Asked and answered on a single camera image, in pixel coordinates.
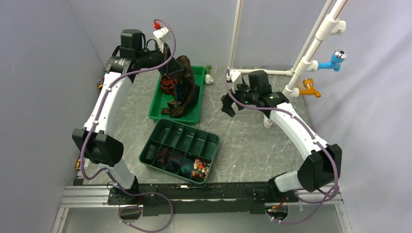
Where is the orange faucet tap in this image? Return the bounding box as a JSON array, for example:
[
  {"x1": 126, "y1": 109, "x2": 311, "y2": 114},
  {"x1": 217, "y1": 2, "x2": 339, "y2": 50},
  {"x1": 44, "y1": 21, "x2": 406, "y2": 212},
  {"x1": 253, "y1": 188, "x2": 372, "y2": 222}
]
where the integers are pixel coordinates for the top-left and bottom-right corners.
[{"x1": 298, "y1": 78, "x2": 322, "y2": 98}]

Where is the rolled dark red tie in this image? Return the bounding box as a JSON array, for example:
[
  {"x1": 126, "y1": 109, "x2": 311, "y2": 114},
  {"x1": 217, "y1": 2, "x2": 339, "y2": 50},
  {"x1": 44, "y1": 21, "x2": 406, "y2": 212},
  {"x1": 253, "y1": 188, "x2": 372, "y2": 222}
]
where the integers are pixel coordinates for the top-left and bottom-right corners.
[{"x1": 155, "y1": 147, "x2": 171, "y2": 166}]

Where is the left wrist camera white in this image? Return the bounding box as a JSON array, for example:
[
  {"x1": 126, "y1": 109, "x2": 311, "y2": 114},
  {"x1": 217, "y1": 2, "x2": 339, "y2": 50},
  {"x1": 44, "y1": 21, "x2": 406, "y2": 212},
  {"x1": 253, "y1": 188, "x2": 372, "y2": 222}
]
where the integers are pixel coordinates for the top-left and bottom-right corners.
[{"x1": 153, "y1": 27, "x2": 172, "y2": 45}]

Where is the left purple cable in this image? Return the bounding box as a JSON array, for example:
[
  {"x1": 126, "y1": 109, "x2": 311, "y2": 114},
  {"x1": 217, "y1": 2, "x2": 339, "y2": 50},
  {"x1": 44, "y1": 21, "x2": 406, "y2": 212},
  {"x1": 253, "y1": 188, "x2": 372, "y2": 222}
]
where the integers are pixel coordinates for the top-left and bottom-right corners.
[{"x1": 79, "y1": 18, "x2": 177, "y2": 233}]

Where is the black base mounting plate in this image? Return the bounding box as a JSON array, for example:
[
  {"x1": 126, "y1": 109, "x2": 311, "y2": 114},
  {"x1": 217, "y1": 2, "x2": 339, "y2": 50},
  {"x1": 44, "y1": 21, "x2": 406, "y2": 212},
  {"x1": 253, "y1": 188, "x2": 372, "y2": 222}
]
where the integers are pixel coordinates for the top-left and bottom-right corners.
[{"x1": 107, "y1": 182, "x2": 298, "y2": 216}]

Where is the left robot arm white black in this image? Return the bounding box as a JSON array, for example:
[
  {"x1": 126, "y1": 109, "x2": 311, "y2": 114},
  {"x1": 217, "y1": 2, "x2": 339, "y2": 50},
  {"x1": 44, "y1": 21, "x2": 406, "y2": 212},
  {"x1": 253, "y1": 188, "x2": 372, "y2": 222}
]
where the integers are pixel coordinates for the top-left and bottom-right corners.
[{"x1": 72, "y1": 27, "x2": 183, "y2": 204}]

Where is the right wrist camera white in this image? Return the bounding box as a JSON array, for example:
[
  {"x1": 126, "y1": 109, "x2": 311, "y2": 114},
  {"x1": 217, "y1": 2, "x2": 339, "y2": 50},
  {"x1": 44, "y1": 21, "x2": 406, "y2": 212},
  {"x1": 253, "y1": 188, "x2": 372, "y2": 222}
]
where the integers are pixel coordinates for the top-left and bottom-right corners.
[{"x1": 226, "y1": 69, "x2": 242, "y2": 85}]

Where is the rolled dark green tie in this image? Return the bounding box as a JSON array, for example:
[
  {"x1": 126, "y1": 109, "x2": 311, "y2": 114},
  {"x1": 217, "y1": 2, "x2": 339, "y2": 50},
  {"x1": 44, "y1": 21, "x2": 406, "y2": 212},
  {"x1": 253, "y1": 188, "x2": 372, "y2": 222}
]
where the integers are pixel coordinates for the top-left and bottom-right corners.
[{"x1": 180, "y1": 158, "x2": 194, "y2": 178}]

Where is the brown patterned necktie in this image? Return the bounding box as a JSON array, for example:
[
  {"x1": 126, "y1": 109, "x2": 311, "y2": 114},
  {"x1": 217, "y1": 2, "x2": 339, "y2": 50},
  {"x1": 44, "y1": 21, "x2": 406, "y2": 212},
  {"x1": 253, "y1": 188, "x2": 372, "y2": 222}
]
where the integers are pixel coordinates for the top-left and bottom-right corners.
[{"x1": 160, "y1": 55, "x2": 198, "y2": 118}]

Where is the blue faucet tap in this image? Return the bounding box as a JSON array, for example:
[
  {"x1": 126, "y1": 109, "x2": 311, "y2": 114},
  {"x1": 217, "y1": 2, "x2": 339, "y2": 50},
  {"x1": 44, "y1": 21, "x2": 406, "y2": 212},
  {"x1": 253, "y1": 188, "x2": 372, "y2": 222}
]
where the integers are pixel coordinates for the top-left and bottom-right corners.
[{"x1": 317, "y1": 50, "x2": 347, "y2": 72}]

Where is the rolled navy plaid tie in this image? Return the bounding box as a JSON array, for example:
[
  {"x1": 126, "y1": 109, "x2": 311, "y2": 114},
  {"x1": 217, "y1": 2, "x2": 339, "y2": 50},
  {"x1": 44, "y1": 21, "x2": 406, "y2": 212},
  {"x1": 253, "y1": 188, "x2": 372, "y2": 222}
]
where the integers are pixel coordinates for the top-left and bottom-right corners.
[{"x1": 166, "y1": 150, "x2": 185, "y2": 172}]

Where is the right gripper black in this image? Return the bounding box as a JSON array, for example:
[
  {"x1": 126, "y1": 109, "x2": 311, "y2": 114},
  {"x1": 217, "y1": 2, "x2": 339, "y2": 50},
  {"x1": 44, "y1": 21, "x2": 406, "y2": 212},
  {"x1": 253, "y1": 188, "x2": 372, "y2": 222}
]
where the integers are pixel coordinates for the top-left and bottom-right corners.
[{"x1": 221, "y1": 78, "x2": 258, "y2": 117}]

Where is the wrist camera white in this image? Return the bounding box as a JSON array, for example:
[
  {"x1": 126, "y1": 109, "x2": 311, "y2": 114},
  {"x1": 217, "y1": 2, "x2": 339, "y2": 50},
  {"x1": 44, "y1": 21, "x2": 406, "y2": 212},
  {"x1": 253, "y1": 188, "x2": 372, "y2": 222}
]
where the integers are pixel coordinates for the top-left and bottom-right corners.
[
  {"x1": 226, "y1": 69, "x2": 242, "y2": 85},
  {"x1": 153, "y1": 27, "x2": 172, "y2": 45}
]

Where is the white pvc pipe frame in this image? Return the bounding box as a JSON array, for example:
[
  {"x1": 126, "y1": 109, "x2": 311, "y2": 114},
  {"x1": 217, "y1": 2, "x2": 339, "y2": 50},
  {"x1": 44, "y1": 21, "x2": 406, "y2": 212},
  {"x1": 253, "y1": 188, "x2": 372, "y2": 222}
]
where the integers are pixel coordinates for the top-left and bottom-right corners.
[{"x1": 226, "y1": 0, "x2": 349, "y2": 129}]

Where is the green pipe fitting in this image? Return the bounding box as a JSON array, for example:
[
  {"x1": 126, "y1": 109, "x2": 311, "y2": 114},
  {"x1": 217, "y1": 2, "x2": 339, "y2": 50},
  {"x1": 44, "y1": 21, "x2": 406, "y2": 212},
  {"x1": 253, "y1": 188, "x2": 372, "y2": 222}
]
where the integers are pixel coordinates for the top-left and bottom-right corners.
[{"x1": 205, "y1": 65, "x2": 211, "y2": 74}]

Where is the rolled colourful floral tie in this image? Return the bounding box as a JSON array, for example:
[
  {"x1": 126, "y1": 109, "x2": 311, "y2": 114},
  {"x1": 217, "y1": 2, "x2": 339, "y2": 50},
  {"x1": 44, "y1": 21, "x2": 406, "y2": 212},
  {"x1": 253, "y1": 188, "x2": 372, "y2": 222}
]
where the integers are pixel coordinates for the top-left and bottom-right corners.
[{"x1": 191, "y1": 159, "x2": 211, "y2": 180}]

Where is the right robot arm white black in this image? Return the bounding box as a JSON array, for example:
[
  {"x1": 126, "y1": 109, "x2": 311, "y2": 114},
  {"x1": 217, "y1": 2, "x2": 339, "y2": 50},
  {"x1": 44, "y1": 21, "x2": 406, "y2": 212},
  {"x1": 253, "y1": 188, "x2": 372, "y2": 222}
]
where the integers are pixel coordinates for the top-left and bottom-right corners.
[{"x1": 221, "y1": 68, "x2": 342, "y2": 201}]

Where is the yellow clamp at table edge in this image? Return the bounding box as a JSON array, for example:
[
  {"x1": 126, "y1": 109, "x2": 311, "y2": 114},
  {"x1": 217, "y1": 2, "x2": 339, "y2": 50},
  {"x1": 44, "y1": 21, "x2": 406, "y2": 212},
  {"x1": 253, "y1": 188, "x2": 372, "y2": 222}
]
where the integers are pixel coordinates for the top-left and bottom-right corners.
[{"x1": 97, "y1": 78, "x2": 104, "y2": 90}]

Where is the white pipe fitting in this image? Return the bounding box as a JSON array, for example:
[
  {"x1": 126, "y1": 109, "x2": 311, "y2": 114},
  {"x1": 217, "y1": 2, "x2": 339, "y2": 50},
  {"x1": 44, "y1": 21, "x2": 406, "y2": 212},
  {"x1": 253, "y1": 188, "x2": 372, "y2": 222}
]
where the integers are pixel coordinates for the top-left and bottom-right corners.
[{"x1": 204, "y1": 74, "x2": 214, "y2": 85}]

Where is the orange black tie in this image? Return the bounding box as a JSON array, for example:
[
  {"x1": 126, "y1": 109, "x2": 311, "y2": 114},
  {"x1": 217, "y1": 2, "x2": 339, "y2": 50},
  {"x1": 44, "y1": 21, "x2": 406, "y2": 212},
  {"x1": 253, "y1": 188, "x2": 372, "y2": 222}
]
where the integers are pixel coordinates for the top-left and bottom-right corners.
[{"x1": 160, "y1": 75, "x2": 178, "y2": 95}]

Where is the aluminium rail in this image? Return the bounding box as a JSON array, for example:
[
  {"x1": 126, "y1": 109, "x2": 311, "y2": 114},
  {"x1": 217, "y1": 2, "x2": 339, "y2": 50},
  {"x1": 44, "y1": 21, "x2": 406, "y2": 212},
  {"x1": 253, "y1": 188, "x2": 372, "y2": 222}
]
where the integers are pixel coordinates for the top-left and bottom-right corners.
[{"x1": 59, "y1": 184, "x2": 344, "y2": 209}]

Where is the rolled black tie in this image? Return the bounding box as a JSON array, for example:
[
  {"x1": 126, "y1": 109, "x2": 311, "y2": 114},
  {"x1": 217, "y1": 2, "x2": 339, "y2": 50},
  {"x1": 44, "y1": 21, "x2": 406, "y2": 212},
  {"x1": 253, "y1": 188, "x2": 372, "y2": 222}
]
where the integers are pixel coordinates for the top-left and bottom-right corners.
[{"x1": 144, "y1": 144, "x2": 159, "y2": 161}]

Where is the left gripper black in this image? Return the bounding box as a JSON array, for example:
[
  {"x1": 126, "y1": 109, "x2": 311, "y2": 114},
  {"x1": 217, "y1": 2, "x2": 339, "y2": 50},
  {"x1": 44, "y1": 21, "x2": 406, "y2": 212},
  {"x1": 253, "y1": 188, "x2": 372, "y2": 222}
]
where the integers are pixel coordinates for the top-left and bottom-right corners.
[{"x1": 136, "y1": 42, "x2": 185, "y2": 76}]

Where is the green open tray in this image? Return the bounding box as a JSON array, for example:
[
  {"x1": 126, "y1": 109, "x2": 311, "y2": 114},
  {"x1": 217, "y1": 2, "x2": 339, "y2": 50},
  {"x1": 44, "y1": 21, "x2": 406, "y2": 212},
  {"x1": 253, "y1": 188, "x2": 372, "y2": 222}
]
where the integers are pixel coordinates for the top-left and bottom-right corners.
[{"x1": 148, "y1": 66, "x2": 209, "y2": 125}]

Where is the green compartment organizer tray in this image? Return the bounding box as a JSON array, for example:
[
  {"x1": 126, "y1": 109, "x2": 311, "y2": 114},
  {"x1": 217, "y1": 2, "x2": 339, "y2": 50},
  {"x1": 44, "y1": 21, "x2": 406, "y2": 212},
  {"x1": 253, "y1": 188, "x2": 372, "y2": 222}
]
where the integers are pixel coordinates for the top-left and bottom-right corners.
[{"x1": 139, "y1": 119, "x2": 220, "y2": 185}]

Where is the dark teal tie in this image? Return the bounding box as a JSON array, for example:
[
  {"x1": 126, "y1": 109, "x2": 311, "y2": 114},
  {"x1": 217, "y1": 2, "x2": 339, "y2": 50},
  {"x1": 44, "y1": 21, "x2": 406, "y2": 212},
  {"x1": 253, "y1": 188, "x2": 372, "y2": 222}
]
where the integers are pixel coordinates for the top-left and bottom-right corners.
[{"x1": 173, "y1": 83, "x2": 187, "y2": 102}]

